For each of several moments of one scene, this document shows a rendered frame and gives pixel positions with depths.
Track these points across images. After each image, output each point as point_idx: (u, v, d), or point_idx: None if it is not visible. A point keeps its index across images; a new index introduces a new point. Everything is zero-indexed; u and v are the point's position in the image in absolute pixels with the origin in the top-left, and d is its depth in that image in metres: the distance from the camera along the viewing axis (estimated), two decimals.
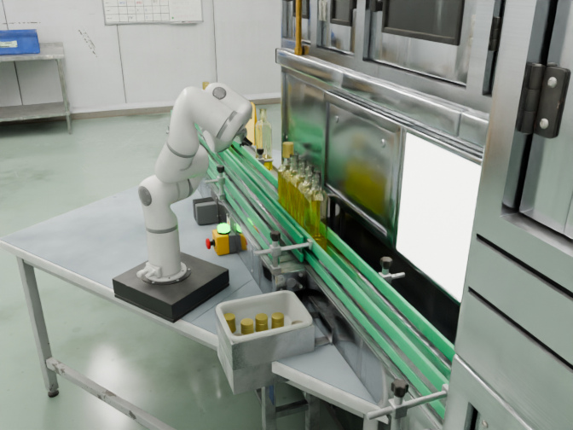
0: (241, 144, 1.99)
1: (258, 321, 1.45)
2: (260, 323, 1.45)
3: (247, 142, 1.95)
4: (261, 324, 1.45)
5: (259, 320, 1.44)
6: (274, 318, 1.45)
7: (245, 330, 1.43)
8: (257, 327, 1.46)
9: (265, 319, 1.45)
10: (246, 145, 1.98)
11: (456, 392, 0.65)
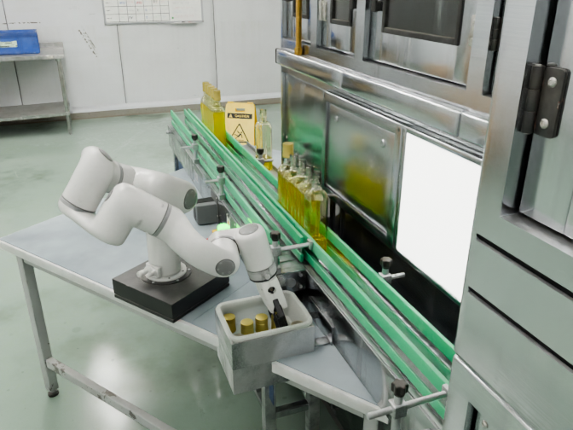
0: (274, 316, 1.42)
1: (258, 321, 1.45)
2: (260, 323, 1.45)
3: (277, 310, 1.39)
4: (261, 324, 1.45)
5: (259, 320, 1.45)
6: (274, 318, 1.45)
7: (245, 330, 1.43)
8: (257, 327, 1.46)
9: (265, 319, 1.45)
10: (276, 316, 1.41)
11: (456, 392, 0.65)
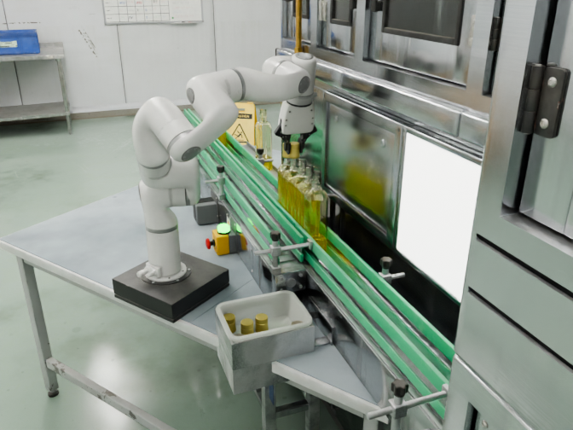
0: (305, 137, 1.65)
1: (258, 321, 1.45)
2: (260, 323, 1.45)
3: (314, 124, 1.65)
4: (261, 324, 1.45)
5: (259, 320, 1.45)
6: (298, 144, 1.66)
7: (245, 330, 1.43)
8: (257, 327, 1.46)
9: (265, 319, 1.45)
10: (309, 133, 1.66)
11: (456, 392, 0.65)
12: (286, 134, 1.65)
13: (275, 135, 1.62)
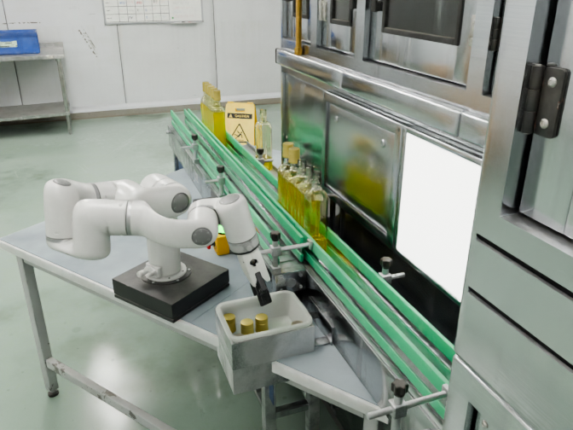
0: (257, 291, 1.38)
1: (258, 321, 1.45)
2: (260, 323, 1.45)
3: (260, 282, 1.34)
4: (261, 324, 1.45)
5: (259, 320, 1.45)
6: (298, 149, 1.67)
7: (245, 330, 1.43)
8: (257, 327, 1.46)
9: (265, 319, 1.45)
10: (259, 290, 1.36)
11: (456, 392, 0.65)
12: None
13: None
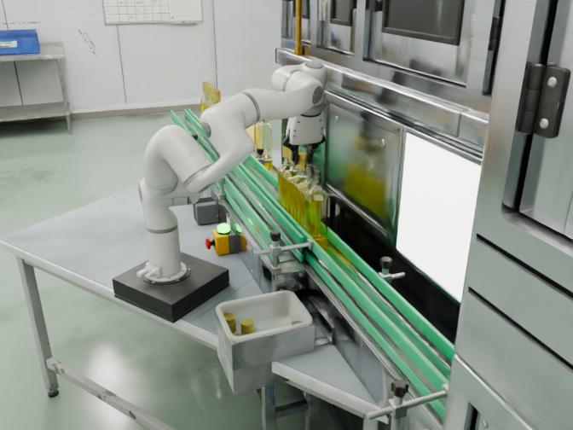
0: (315, 148, 1.61)
1: (307, 155, 1.62)
2: (307, 157, 1.63)
3: (323, 134, 1.61)
4: (307, 158, 1.63)
5: (307, 153, 1.62)
6: (298, 149, 1.67)
7: (245, 330, 1.43)
8: (306, 162, 1.63)
9: (306, 152, 1.64)
10: (319, 143, 1.61)
11: (456, 392, 0.65)
12: (293, 144, 1.61)
13: (283, 145, 1.58)
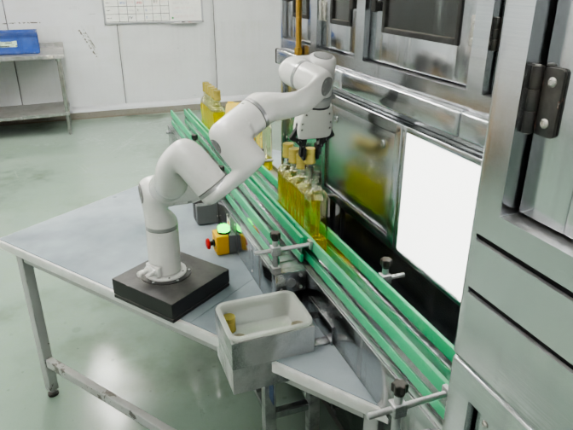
0: (322, 142, 1.55)
1: None
2: None
3: (332, 129, 1.54)
4: None
5: None
6: (298, 149, 1.67)
7: (315, 153, 1.57)
8: None
9: None
10: (327, 138, 1.55)
11: (456, 392, 0.65)
12: (301, 139, 1.55)
13: (291, 140, 1.52)
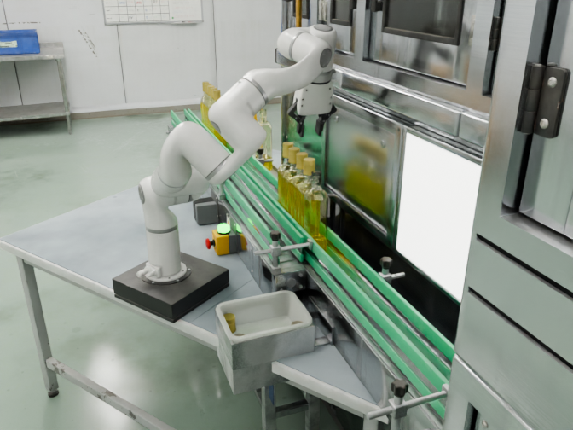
0: (324, 119, 1.52)
1: (307, 155, 1.62)
2: (307, 157, 1.63)
3: (333, 104, 1.52)
4: (307, 158, 1.63)
5: (307, 153, 1.62)
6: (298, 149, 1.67)
7: (315, 165, 1.58)
8: None
9: (306, 152, 1.64)
10: (329, 114, 1.53)
11: (456, 392, 0.65)
12: (299, 115, 1.52)
13: (288, 115, 1.49)
